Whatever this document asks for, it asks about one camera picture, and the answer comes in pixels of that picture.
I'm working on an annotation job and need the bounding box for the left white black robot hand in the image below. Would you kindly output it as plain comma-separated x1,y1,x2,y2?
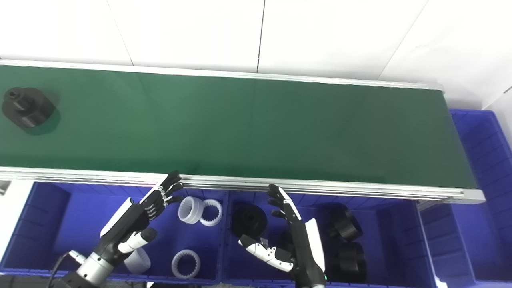
99,170,184,263

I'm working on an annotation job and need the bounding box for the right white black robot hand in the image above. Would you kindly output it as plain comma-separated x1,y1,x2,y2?
239,184,327,288

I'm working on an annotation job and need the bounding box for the black flanged cylinder part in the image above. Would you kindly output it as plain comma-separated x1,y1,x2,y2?
2,87,57,129
327,207,364,241
331,242,368,283
231,202,268,241

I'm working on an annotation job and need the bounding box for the green conveyor belt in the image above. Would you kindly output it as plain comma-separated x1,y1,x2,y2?
0,64,478,189
0,59,486,205

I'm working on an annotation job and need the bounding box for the blue bin with white parts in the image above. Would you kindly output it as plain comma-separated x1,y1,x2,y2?
0,182,229,285

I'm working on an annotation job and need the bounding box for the blue bin with black parts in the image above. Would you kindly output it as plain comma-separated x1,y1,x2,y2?
221,190,437,288

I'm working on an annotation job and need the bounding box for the empty blue plastic bin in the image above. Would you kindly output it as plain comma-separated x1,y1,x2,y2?
419,109,512,288

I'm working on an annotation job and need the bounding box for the white toothed ring part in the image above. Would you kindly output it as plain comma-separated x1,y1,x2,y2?
124,247,152,275
199,199,223,227
178,196,205,225
172,249,201,279

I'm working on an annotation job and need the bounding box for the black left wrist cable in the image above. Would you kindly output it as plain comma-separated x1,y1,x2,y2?
47,250,86,288

